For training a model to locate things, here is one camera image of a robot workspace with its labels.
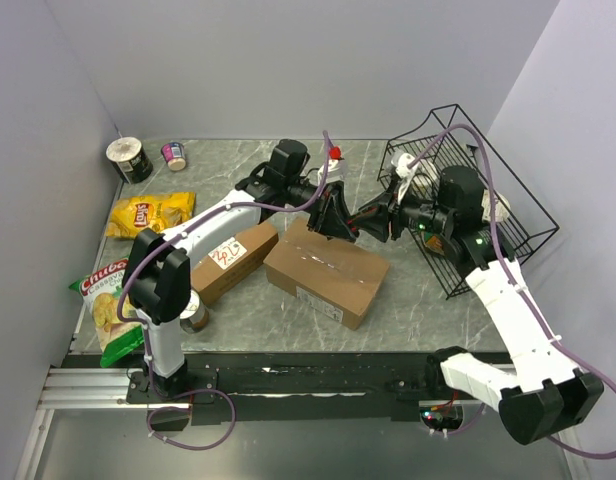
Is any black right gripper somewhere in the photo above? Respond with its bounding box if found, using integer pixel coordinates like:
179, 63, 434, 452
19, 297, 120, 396
350, 179, 453, 244

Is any red black box cutter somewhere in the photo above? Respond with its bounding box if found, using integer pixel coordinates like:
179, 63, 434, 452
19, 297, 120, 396
347, 212, 375, 235

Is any white Chobani yogurt cup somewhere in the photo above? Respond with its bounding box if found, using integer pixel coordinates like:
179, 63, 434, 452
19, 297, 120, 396
481, 190, 511, 223

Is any purple yogurt cup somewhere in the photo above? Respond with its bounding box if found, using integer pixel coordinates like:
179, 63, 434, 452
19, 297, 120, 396
161, 141, 187, 172

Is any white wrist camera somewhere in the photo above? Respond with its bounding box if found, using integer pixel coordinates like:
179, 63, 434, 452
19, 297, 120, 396
390, 150, 418, 204
317, 158, 348, 184

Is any black wire basket rack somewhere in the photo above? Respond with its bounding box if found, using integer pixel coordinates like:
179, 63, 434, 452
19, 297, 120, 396
377, 104, 559, 298

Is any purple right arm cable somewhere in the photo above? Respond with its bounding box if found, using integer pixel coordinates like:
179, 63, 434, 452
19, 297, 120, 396
407, 123, 616, 460

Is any aluminium rail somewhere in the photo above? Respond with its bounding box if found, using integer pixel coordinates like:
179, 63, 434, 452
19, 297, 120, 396
35, 367, 139, 412

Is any white tape roll cup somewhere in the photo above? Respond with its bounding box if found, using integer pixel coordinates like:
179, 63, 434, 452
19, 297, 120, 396
407, 159, 439, 198

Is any metal tin can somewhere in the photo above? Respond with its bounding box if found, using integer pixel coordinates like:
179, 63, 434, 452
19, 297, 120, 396
180, 289, 209, 334

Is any labelled cardboard express box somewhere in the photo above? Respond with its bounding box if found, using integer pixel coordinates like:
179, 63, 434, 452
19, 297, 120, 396
191, 221, 279, 306

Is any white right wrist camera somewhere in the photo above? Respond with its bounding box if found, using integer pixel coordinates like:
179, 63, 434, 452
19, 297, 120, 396
390, 150, 418, 204

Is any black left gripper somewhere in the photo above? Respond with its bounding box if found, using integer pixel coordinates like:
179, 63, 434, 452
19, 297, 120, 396
284, 177, 358, 243

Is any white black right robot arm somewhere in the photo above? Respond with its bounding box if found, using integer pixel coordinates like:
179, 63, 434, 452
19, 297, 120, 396
350, 164, 604, 445

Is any green Chuba chips bag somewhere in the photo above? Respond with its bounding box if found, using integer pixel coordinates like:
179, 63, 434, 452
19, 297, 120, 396
69, 257, 144, 368

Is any plain taped cardboard box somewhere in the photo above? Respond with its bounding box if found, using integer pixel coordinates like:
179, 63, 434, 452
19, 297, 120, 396
264, 218, 390, 331

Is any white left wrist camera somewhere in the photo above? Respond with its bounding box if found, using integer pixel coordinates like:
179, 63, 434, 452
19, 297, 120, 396
317, 158, 348, 184

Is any yellow Lays chips bag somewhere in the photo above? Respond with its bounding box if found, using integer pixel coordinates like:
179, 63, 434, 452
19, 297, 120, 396
105, 192, 196, 239

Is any black paper cup white lid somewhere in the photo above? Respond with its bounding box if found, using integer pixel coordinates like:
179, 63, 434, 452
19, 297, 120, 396
105, 137, 153, 184

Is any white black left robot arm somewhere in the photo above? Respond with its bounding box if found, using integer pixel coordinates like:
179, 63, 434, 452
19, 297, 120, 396
120, 139, 358, 402

